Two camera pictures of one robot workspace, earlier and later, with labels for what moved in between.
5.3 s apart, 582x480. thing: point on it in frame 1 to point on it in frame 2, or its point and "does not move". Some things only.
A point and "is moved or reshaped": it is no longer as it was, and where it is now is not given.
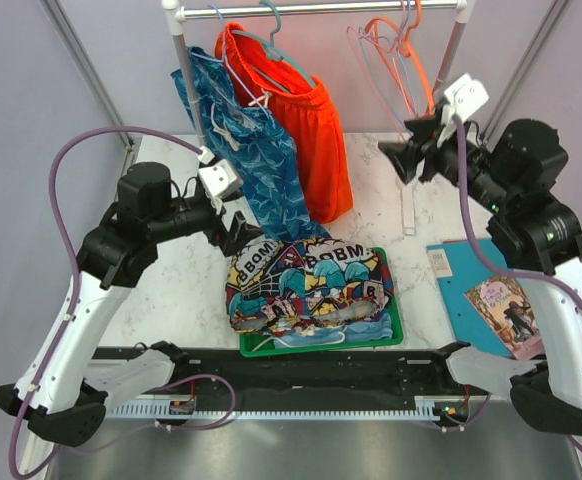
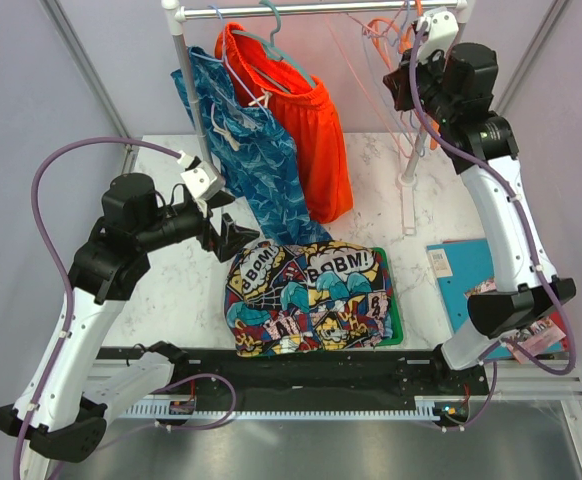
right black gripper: (406, 155) to (400, 83)
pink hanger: (350, 28) to (361, 24)
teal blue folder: (459, 270) does not move
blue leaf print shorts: (253, 142) does not move
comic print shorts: (279, 285) is moved or reshaped
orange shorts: (304, 106) does not move
